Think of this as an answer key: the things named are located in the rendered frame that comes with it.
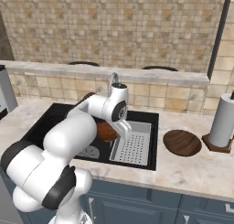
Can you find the wooden paper towel holder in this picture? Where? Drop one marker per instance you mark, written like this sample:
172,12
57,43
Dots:
218,148

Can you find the grey perforated sink rack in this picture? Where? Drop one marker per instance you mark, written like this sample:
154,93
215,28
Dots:
134,148

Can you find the white paper towel roll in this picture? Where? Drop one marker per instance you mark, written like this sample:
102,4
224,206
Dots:
224,121

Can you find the round brown bowl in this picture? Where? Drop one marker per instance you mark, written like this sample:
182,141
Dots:
106,132

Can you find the dark wooden shallow bowl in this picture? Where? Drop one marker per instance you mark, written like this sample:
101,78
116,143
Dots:
182,143

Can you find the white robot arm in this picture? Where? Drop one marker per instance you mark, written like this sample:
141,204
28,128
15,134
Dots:
68,136

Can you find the grey countertop appliance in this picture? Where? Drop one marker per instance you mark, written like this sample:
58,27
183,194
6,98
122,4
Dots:
5,92

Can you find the silver sink tap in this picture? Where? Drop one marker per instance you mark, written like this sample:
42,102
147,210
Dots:
113,78

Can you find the black kitchen sink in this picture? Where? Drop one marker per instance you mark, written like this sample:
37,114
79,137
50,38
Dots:
58,115

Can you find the blue cupboard door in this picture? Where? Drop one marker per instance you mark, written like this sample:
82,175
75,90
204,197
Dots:
207,215
131,211

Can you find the black vertical wall post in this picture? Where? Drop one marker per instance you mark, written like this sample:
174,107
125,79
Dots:
220,29

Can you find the black bar stool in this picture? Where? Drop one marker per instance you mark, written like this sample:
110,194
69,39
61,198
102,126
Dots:
82,63
160,68

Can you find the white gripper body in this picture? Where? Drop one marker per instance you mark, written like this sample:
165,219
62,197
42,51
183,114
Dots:
125,129

